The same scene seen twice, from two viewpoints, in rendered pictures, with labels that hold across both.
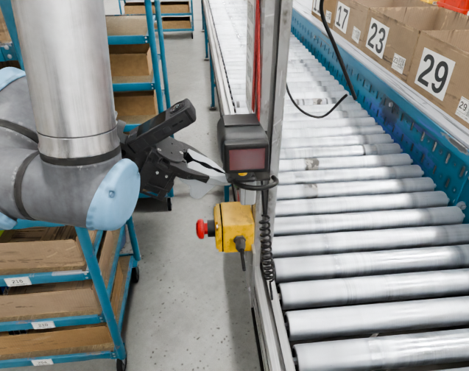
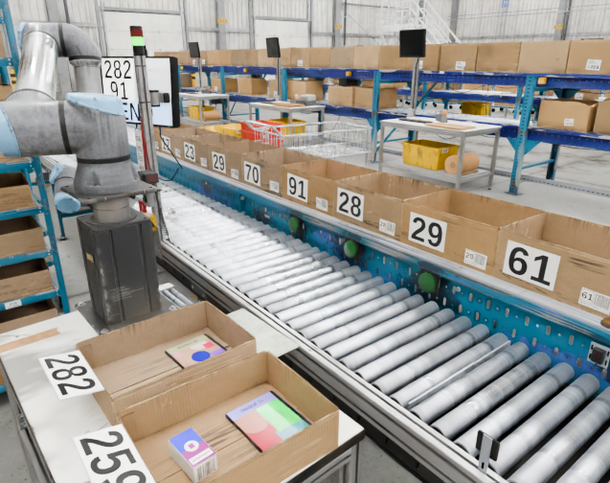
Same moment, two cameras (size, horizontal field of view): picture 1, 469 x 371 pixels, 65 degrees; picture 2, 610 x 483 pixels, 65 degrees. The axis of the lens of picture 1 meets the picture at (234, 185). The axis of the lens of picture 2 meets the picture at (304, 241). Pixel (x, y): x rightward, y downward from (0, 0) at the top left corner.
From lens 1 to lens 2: 1.70 m
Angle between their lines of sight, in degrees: 32
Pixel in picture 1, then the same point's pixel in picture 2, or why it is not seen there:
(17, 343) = not seen: outside the picture
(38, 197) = not seen: hidden behind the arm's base
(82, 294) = (50, 314)
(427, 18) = (214, 139)
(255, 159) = (154, 178)
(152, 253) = not seen: hidden behind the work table
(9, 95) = (65, 170)
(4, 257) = (1, 290)
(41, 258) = (26, 287)
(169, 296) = not seen: hidden behind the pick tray
